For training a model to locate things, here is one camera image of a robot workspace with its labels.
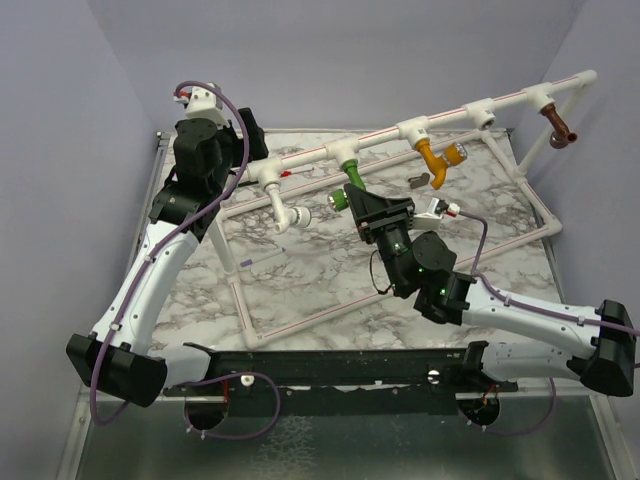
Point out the aluminium table edge frame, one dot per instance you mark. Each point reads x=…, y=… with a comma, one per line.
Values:
x=163, y=143

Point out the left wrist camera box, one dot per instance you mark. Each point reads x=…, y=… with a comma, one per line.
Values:
x=201, y=103

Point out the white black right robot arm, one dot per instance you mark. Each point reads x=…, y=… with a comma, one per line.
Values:
x=595, y=346

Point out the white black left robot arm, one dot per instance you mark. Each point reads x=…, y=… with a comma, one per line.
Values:
x=114, y=357

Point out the small grey metal piece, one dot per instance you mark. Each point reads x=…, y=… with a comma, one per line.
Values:
x=416, y=182

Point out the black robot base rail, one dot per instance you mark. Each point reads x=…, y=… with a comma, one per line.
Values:
x=343, y=382

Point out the yellow plastic faucet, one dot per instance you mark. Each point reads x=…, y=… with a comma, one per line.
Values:
x=452, y=156

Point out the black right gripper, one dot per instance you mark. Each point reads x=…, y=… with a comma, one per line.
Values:
x=377, y=213

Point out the white PVC pipe frame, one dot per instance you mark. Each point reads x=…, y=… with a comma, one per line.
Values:
x=395, y=145

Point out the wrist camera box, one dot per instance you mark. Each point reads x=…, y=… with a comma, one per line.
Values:
x=201, y=103
x=434, y=215

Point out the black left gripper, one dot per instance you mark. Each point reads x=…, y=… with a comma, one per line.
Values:
x=258, y=148

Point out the purple capped white pen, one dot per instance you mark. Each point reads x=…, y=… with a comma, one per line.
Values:
x=261, y=257

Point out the brown plastic faucet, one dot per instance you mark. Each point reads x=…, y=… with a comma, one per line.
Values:
x=561, y=136

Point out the white plastic faucet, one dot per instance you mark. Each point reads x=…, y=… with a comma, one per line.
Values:
x=284, y=217

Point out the green plastic faucet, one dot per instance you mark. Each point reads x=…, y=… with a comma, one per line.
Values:
x=339, y=199

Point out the red capped white pen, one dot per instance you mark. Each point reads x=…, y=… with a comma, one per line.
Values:
x=298, y=171

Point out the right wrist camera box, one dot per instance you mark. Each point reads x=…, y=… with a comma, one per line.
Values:
x=434, y=215

